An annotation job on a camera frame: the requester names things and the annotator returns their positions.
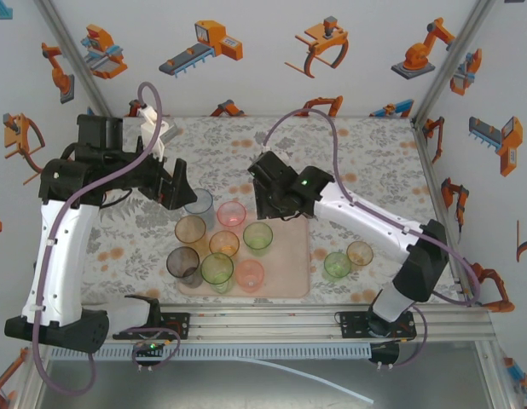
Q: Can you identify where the aluminium side rail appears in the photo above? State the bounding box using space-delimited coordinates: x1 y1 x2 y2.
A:
410 118 493 314

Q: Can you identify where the steel lower panel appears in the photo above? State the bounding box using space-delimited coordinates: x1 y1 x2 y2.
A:
35 358 497 409

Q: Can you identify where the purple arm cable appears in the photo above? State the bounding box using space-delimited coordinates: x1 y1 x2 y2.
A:
263 108 480 307
31 80 165 396

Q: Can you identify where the white slotted cable duct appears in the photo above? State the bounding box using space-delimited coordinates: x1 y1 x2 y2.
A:
48 343 372 360

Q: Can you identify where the aluminium corner post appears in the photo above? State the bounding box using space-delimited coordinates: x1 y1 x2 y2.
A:
414 0 498 125
32 0 118 127

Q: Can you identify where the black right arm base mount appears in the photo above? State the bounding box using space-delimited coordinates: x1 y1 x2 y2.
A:
339 309 418 342

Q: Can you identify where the salmon textured plastic glass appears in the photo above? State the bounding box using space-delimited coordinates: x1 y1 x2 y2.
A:
235 259 265 293

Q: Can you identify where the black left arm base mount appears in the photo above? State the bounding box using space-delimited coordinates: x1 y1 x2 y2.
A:
113 312 192 341

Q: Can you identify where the floral tablecloth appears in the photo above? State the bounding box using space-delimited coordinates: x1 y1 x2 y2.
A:
82 115 476 306

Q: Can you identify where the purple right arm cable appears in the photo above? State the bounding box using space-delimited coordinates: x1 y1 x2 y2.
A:
263 108 480 307

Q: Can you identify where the tall orange plastic glass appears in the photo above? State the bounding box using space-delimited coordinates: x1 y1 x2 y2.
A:
174 215 209 256

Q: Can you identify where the short green plastic glass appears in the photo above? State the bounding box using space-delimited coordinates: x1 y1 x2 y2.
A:
322 251 352 283

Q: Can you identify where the aluminium rail frame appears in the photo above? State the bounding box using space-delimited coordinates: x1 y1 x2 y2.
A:
32 302 497 344

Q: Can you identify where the pink plastic glass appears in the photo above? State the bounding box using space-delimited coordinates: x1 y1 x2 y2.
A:
216 200 247 233

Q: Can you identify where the tall green plastic glass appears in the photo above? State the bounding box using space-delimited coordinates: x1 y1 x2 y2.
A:
200 251 235 295
242 222 275 257

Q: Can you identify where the tall grey plastic glass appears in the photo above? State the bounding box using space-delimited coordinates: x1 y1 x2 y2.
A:
166 245 204 289

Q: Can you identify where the small controller board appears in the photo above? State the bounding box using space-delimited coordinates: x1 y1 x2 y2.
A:
133 339 167 363

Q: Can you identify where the pink rectangular tray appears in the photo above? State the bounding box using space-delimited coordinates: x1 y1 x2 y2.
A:
177 211 311 299

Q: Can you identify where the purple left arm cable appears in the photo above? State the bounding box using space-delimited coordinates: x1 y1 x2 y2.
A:
31 80 165 396

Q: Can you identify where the short orange plastic glass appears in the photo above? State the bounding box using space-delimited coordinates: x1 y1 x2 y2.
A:
345 240 374 268
208 230 240 259

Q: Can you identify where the black controller housing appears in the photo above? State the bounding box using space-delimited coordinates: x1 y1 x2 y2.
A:
368 340 401 368

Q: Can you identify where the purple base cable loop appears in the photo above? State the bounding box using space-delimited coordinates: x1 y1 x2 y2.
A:
376 305 428 370
130 326 182 370

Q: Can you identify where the tall blue plastic glass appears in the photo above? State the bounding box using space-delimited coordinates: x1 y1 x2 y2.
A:
184 188 216 229

